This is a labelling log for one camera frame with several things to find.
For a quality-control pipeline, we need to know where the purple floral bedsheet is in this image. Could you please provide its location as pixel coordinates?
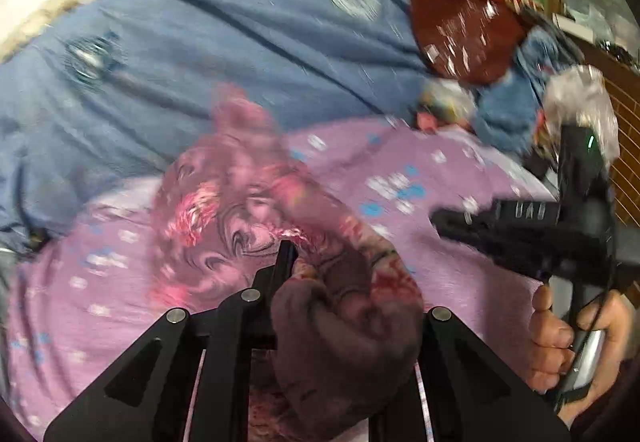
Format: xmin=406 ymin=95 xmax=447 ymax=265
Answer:
xmin=7 ymin=114 xmax=561 ymax=442

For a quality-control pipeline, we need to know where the clear plastic bag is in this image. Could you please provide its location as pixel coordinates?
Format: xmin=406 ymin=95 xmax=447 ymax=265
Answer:
xmin=542 ymin=64 xmax=621 ymax=163

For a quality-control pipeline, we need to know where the maroon floral shirt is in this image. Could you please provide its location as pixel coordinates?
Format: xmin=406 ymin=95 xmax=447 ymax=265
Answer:
xmin=150 ymin=82 xmax=426 ymax=442

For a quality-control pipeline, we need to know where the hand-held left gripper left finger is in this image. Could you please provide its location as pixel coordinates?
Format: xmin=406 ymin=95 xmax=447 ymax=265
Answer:
xmin=44 ymin=242 xmax=300 ymax=442

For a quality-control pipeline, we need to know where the person's right hand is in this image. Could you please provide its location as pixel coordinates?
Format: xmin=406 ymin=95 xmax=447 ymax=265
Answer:
xmin=529 ymin=286 xmax=638 ymax=423

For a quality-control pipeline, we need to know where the colourful small packet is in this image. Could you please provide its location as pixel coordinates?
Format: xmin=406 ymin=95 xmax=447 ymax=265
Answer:
xmin=419 ymin=82 xmax=476 ymax=130

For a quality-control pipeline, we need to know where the dark red patterned cloth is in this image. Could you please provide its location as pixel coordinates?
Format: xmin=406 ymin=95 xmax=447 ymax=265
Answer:
xmin=409 ymin=0 xmax=533 ymax=85

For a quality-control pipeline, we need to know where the red paper bag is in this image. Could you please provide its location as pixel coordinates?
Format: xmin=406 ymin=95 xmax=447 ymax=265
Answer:
xmin=487 ymin=0 xmax=546 ymax=18

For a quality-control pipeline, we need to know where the blue plaid quilt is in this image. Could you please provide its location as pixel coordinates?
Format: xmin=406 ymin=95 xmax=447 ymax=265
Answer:
xmin=0 ymin=0 xmax=451 ymax=253

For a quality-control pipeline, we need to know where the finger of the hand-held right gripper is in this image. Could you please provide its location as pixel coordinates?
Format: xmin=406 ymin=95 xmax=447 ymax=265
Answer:
xmin=431 ymin=201 xmax=561 ymax=278

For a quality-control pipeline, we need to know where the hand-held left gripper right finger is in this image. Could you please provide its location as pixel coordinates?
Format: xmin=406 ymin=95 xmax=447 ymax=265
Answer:
xmin=370 ymin=309 xmax=571 ymax=442

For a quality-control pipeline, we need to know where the blue denim cloth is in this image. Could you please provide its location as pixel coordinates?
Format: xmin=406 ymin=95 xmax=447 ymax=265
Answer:
xmin=470 ymin=27 xmax=576 ymax=155

